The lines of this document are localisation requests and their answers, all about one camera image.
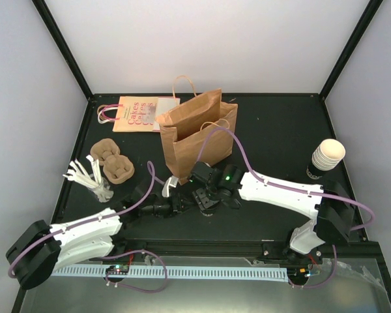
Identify brown paper bag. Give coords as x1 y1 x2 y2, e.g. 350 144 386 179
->
156 89 238 185

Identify brown pulp cup carrier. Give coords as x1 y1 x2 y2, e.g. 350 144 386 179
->
90 138 135 185

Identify black takeout coffee cup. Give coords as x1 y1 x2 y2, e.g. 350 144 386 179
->
181 188 218 216

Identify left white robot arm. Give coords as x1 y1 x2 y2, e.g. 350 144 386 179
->
6 181 184 290

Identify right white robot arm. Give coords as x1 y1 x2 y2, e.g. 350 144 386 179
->
188 162 355 263

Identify printed orange paper bag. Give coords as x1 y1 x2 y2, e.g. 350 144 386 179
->
97 96 181 132

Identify white plastic cutlery bundle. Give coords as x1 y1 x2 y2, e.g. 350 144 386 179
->
63 155 114 203

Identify stack of white paper cups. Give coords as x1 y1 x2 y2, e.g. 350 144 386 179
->
311 139 346 171

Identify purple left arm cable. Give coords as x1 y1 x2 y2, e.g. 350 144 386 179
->
8 160 165 278

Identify purple cable loop at rail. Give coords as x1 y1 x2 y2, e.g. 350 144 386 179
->
104 242 172 290

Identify perforated white metal rail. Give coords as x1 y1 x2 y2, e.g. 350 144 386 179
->
52 264 288 282

